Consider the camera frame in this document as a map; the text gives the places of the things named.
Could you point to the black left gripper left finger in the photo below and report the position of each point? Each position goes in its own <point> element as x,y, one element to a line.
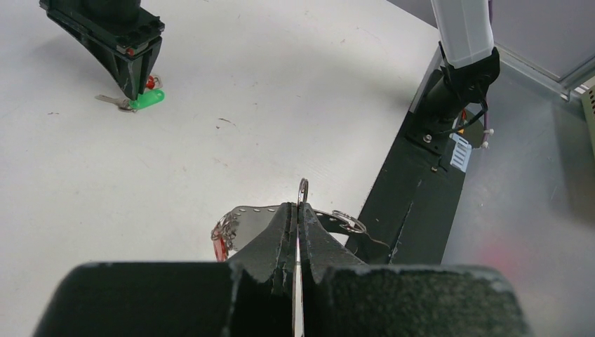
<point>248,295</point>

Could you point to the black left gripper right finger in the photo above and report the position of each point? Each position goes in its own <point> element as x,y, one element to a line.
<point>343,296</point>

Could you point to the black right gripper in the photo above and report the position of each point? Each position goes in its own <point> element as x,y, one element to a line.
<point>113,32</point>

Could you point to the green key tag with key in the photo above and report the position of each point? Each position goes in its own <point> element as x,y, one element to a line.
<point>143,101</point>

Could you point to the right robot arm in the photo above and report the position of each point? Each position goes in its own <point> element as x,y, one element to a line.
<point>471,63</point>

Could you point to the red key tag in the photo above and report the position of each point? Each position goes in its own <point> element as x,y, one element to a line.
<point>153,82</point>

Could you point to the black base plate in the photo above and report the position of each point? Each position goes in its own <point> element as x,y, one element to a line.
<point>410,209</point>

